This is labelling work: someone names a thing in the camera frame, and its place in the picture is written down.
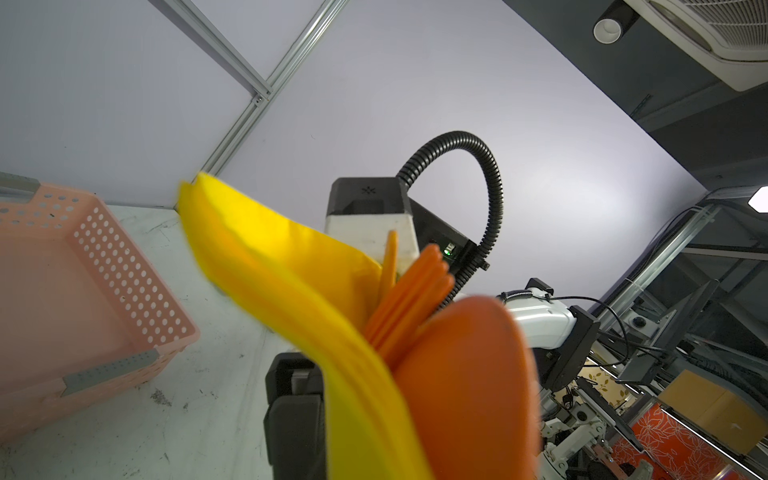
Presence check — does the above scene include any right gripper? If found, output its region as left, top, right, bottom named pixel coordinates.
left=263, top=352, right=327, bottom=479

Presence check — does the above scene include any yellow paper napkin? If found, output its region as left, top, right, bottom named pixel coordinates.
left=178, top=173, right=432, bottom=479

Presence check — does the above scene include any orange plastic fork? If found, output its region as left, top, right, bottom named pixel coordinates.
left=363, top=230, right=455, bottom=369

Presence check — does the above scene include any orange plastic spoon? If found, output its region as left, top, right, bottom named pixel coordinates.
left=394, top=296, right=540, bottom=479

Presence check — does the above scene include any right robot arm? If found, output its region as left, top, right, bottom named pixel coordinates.
left=264, top=200, right=597, bottom=479

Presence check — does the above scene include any pink plastic basket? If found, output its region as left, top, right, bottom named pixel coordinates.
left=1, top=173, right=200, bottom=442

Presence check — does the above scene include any cardboard box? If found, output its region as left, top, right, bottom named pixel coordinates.
left=659, top=370, right=767, bottom=455

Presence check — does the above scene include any ceiling air conditioner unit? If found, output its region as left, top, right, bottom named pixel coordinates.
left=627, top=0, right=767, bottom=92

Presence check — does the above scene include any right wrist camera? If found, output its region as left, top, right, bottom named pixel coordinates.
left=324, top=177, right=421, bottom=275

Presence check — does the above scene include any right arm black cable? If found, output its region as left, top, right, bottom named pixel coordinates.
left=395, top=130, right=505, bottom=307

